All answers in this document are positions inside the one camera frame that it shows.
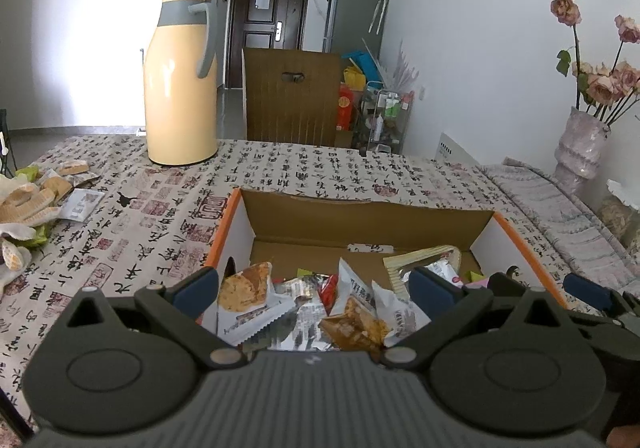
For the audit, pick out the yellow thermos jug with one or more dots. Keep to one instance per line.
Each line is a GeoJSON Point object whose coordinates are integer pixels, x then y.
{"type": "Point", "coordinates": [180, 89]}

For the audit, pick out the orange cracker snack packet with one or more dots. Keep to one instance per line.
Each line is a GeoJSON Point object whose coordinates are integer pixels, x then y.
{"type": "Point", "coordinates": [356, 330]}

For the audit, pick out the wire storage rack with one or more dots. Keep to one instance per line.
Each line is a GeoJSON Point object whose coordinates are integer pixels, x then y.
{"type": "Point", "coordinates": [382, 120]}

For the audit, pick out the pink textured vase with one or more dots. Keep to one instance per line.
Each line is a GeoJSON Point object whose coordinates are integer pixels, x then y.
{"type": "Point", "coordinates": [579, 151]}

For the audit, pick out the orange pumpkin cardboard box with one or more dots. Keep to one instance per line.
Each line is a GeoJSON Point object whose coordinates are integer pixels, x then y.
{"type": "Point", "coordinates": [294, 233]}

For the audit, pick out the white pumpkin cracker packet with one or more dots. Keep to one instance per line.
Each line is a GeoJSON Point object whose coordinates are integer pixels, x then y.
{"type": "Point", "coordinates": [401, 318]}

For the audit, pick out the grey refrigerator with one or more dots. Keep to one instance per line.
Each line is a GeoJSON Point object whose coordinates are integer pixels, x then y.
{"type": "Point", "coordinates": [353, 25]}

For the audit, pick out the calligraphy print tablecloth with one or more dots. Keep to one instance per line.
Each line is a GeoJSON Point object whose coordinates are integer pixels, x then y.
{"type": "Point", "coordinates": [156, 225]}

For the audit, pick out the dark brown door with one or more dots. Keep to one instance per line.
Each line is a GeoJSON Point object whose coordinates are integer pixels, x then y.
{"type": "Point", "coordinates": [275, 24]}

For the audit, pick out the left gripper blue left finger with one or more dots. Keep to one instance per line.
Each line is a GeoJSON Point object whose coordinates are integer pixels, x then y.
{"type": "Point", "coordinates": [173, 314]}

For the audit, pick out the green striped snack packet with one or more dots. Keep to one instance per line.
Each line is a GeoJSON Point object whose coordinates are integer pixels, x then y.
{"type": "Point", "coordinates": [444, 261]}

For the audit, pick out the red gift box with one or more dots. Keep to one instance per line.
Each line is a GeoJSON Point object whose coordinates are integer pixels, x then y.
{"type": "Point", "coordinates": [345, 104]}

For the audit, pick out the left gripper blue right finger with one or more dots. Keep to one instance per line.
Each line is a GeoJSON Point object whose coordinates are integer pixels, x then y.
{"type": "Point", "coordinates": [451, 310]}

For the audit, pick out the dried pink roses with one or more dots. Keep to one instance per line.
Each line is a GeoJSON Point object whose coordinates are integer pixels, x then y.
{"type": "Point", "coordinates": [603, 59]}

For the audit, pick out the bread picture snack packet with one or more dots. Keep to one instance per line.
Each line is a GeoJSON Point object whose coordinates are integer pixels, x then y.
{"type": "Point", "coordinates": [247, 303]}

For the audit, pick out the grey quilted blanket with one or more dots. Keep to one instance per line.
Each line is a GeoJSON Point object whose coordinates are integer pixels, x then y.
{"type": "Point", "coordinates": [581, 239]}

